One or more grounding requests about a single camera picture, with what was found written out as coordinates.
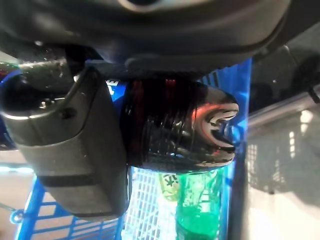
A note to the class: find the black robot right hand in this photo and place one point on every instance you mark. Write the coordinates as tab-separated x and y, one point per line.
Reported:
82	150

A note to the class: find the blue plastic shopping basket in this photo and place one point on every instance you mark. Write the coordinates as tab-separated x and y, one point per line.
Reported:
62	225

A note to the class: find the dark cola bottle blue label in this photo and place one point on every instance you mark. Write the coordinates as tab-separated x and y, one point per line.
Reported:
170	125

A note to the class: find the black shelf base board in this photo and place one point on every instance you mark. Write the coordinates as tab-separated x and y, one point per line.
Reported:
275	87

